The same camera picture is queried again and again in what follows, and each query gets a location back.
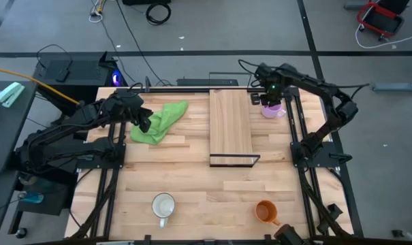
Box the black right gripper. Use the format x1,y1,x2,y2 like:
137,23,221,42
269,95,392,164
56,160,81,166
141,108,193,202
250,78,285,108

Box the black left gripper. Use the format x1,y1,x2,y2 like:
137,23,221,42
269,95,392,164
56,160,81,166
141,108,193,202
113,88,155,134

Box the small purple plastic cup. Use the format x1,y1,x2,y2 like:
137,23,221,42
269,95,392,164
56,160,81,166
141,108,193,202
261,103,287,119

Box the large mug with white inside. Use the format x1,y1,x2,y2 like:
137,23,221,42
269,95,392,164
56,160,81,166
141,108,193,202
151,192,176,229

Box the medium orange plastic cup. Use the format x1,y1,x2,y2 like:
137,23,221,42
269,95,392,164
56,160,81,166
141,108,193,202
254,199,281,227

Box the green cloth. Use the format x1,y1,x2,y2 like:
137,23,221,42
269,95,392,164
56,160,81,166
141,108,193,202
129,99,189,146

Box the long black box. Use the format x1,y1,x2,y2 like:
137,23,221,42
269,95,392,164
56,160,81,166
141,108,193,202
176,78,240,87

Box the black computer tower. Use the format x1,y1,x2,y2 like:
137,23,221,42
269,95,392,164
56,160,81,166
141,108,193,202
33,50,128,116

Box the small black device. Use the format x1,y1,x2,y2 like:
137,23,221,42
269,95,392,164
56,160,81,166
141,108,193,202
54,69,71,83

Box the black clamp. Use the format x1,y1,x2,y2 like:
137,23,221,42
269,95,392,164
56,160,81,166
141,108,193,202
327,203,344,223

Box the black low cart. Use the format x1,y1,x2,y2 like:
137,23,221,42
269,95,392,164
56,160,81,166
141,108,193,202
7,169,72,239

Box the grey floor bar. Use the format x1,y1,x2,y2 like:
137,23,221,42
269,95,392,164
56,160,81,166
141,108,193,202
371,81,412,93

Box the mint green stapler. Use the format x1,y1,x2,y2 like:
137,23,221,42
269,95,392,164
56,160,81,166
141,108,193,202
0,81,26,108

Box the teal object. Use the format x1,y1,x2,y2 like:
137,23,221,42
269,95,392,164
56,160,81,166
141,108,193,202
18,191,45,205

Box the black desk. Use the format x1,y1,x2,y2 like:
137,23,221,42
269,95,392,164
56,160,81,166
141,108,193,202
0,80,38,175

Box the red and black cart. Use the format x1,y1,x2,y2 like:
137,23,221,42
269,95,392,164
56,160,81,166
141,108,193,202
356,0,411,39

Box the black frame rail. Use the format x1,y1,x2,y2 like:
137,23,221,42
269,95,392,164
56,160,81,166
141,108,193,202
28,237,412,245
123,86,295,94

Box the wooden shelf with black frame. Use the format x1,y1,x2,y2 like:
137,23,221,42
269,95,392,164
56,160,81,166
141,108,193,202
208,71,262,168

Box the black frame rails by right arm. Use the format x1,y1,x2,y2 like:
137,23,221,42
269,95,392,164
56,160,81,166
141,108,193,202
283,87,353,238

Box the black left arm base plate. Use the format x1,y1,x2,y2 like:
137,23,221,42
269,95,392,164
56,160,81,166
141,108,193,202
76,142,127,170

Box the long black floor cable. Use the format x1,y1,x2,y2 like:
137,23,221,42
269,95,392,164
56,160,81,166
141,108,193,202
114,0,172,86

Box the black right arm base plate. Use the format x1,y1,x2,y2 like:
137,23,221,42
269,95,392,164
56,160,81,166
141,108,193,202
290,140,353,168

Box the coiled black cable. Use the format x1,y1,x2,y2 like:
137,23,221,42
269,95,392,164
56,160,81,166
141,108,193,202
145,2,172,26

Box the black frame rails by left arm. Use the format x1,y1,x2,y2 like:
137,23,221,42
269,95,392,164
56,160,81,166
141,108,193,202
69,120,127,239

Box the white and yellow cable bundle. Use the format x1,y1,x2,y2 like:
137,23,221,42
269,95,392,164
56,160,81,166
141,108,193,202
88,0,108,24

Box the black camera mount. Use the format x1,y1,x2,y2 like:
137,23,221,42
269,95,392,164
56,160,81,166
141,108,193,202
273,223,307,245

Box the white floor cable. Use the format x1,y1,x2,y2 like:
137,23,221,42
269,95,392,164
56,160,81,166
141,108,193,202
354,22,412,50

